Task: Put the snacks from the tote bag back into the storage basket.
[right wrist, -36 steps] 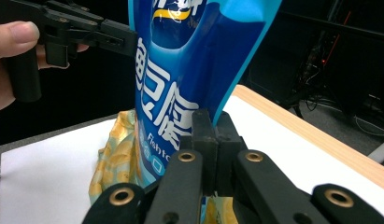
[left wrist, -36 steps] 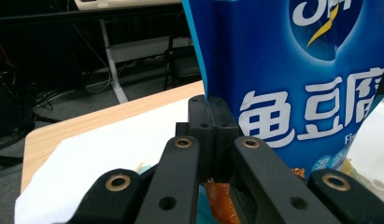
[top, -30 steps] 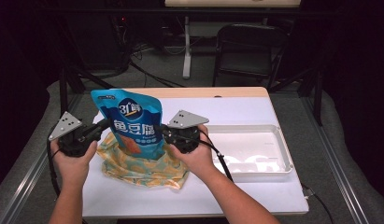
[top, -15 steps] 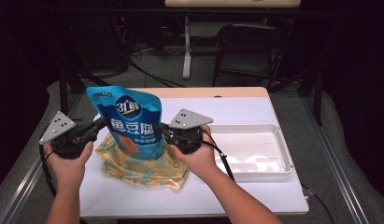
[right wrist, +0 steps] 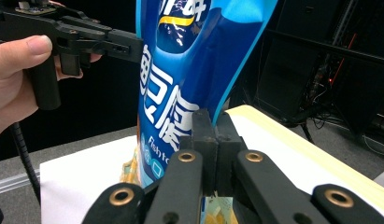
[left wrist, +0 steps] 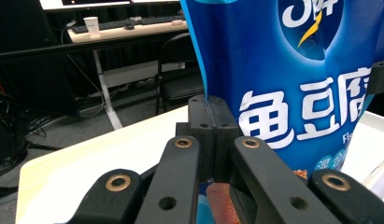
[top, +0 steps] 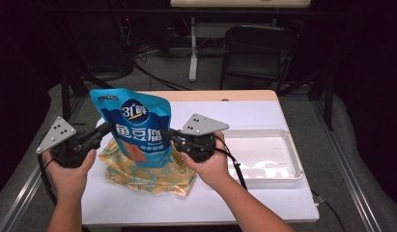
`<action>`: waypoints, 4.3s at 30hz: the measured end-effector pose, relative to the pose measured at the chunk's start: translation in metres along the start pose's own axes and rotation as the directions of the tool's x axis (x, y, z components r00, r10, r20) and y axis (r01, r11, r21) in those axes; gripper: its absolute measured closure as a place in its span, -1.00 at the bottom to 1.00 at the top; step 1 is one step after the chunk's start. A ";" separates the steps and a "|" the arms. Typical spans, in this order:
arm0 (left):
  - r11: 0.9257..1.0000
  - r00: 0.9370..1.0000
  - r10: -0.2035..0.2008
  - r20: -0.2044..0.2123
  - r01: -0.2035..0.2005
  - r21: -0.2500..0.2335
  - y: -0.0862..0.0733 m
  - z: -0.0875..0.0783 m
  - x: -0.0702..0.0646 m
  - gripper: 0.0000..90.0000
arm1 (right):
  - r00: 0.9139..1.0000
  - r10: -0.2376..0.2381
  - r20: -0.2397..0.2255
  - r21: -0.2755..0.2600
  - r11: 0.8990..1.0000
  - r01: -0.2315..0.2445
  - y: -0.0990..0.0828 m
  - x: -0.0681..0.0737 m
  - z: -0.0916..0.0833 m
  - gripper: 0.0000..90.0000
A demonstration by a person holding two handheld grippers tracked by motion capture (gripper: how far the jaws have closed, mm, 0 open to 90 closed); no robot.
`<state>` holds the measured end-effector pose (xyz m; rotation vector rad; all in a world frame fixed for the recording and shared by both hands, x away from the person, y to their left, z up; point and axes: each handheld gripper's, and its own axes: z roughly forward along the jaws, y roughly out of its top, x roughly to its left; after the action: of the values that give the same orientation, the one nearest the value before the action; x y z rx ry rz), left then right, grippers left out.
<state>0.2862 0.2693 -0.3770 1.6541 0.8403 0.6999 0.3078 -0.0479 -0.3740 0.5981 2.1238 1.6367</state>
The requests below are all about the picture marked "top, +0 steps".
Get hand-held gripper cable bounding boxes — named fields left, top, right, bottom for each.
left=214, top=134, right=249, bottom=191
left=37, top=154, right=59, bottom=207

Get aluminium floor rail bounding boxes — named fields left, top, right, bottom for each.
left=0, top=96, right=88, bottom=232
left=310, top=100, right=383, bottom=232

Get person's right hand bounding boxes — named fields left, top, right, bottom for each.
left=180, top=130, right=233, bottom=194

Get blue snack pouch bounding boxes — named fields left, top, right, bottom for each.
left=89, top=88, right=174, bottom=169

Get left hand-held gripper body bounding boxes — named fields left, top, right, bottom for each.
left=36, top=116, right=104, bottom=169

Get black floor cable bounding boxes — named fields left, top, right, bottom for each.
left=132, top=61, right=192, bottom=92

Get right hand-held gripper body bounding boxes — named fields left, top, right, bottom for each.
left=170, top=112, right=230, bottom=163

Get white plastic tray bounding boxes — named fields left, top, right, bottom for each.
left=218, top=129, right=305, bottom=186

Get white table sheet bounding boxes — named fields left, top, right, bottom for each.
left=81, top=100, right=320, bottom=225

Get person's left hand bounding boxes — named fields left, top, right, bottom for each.
left=42, top=148, right=98, bottom=203

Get white desk leg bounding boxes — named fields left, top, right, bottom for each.
left=188, top=16, right=199, bottom=83

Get black folding chair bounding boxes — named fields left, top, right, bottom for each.
left=219, top=23, right=300, bottom=95

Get right hand-held gripper cable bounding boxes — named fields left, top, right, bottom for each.
left=214, top=134, right=249, bottom=191

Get orange floral cloth bag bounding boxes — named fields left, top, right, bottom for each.
left=99, top=136, right=198, bottom=197

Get black metal stand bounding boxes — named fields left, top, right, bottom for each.
left=277, top=71, right=335, bottom=131
left=59, top=69, right=121, bottom=128

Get left hand-held gripper cable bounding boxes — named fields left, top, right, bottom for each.
left=37, top=154, right=59, bottom=207

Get light desk top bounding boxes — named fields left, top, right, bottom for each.
left=170, top=0, right=311, bottom=9

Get black cable with plug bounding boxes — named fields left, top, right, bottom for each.
left=311, top=189, right=346, bottom=232

